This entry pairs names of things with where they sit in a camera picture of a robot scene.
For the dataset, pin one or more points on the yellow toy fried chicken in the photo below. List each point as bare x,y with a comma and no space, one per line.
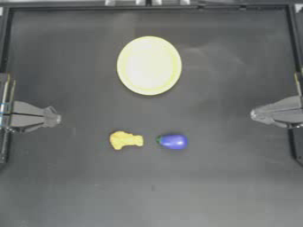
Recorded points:
125,140

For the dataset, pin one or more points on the yellow plate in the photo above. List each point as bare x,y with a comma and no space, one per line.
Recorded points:
148,65

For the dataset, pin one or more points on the purple toy eggplant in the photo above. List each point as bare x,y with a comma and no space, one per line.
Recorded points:
173,142

